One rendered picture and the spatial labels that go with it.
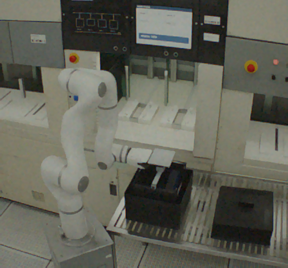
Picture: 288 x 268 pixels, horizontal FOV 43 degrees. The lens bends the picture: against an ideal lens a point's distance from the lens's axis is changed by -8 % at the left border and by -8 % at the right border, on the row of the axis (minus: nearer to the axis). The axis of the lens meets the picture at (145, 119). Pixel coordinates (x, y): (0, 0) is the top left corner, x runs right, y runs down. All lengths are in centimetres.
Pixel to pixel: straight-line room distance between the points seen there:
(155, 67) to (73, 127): 159
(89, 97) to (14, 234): 177
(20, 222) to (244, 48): 212
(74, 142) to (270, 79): 99
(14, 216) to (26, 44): 146
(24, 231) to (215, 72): 188
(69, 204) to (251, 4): 123
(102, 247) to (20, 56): 122
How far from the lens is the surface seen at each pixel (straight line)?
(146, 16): 195
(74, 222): 177
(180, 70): 300
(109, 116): 172
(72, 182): 157
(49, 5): 216
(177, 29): 193
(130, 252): 278
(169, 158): 179
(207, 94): 197
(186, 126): 238
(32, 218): 312
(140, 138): 232
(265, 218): 188
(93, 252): 185
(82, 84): 150
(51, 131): 252
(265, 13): 187
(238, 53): 191
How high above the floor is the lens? 215
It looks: 31 degrees down
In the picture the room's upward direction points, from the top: straight up
